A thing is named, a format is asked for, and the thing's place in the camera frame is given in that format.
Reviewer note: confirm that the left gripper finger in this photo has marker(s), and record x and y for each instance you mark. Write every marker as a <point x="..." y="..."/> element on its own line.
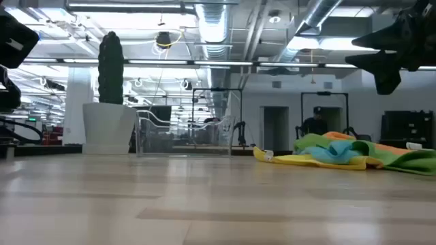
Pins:
<point x="8" y="92"/>
<point x="17" y="37"/>

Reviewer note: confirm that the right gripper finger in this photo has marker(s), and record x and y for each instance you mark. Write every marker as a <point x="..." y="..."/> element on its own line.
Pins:
<point x="386" y="69"/>
<point x="385" y="37"/>

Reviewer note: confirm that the orange microfiber towel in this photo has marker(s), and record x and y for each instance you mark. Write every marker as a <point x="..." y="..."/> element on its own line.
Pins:
<point x="396" y="150"/>

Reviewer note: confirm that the blue microfiber towel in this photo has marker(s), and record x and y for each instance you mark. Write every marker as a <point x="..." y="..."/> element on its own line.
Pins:
<point x="334" y="153"/>

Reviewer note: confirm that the green microfiber towel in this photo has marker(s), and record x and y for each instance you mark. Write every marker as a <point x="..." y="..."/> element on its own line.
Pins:
<point x="419" y="163"/>

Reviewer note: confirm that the yellow microfiber towel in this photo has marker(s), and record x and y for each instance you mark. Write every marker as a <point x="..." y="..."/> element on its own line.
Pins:
<point x="306" y="161"/>

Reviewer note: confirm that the black background robot arm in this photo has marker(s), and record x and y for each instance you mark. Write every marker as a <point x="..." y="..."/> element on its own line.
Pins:
<point x="241" y="131"/>

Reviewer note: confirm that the ceiling light strip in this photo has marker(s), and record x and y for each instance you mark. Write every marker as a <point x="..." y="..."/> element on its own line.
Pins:
<point x="81" y="61"/>
<point x="39" y="60"/>
<point x="340" y="65"/>
<point x="223" y="63"/>
<point x="289" y="64"/>
<point x="427" y="68"/>
<point x="156" y="62"/>

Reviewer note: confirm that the green exit sign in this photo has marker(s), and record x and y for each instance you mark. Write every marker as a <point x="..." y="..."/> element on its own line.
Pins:
<point x="32" y="119"/>

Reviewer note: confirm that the black cabinet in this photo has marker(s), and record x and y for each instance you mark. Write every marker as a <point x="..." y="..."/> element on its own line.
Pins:
<point x="407" y="127"/>

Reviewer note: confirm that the red shelving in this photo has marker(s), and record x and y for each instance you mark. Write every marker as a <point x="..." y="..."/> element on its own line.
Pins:
<point x="54" y="136"/>

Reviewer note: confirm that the hanging ceiling pendant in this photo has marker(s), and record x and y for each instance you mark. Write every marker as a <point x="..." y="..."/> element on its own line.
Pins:
<point x="312" y="81"/>

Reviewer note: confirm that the person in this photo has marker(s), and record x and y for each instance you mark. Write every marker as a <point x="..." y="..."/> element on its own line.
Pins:
<point x="212" y="120"/>
<point x="315" y="126"/>

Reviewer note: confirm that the green cactus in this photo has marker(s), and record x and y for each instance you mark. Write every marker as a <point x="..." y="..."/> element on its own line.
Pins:
<point x="110" y="68"/>

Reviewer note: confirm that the white hexagonal planter pot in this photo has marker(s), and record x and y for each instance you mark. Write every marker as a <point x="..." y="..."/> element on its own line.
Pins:
<point x="109" y="129"/>

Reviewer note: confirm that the round white ceiling sensor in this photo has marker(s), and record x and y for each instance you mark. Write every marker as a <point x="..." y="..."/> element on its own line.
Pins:
<point x="274" y="19"/>

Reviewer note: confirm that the clear plastic bin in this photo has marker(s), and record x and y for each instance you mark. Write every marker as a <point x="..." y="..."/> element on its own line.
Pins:
<point x="153" y="136"/>

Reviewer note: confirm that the grey wall vent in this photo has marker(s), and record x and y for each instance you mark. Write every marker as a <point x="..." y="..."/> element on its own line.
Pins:
<point x="327" y="85"/>
<point x="276" y="84"/>

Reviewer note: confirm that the black gantry frame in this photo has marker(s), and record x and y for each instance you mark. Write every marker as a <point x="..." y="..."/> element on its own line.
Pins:
<point x="218" y="89"/>
<point x="323" y="93"/>

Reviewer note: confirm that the silver ventilation duct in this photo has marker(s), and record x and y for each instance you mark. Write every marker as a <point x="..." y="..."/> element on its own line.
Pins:
<point x="316" y="13"/>
<point x="213" y="27"/>

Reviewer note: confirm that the black overhead camera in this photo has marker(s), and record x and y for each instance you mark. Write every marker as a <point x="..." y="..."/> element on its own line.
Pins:
<point x="163" y="39"/>

